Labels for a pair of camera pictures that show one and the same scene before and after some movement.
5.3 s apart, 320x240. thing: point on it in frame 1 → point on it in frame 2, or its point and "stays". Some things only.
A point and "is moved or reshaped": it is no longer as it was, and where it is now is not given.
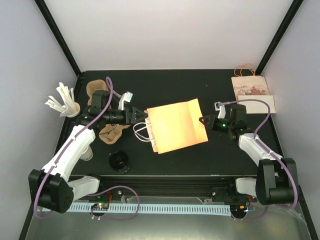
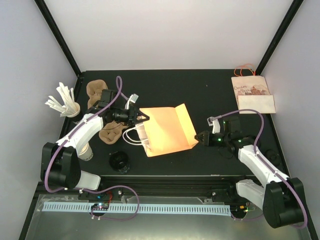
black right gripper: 211,123 → 207,139
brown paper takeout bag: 172,127 is moved or reshaped
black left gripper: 132,112 stays
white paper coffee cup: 88,155 stays
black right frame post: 295,7 stays
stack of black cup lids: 120,161 stays
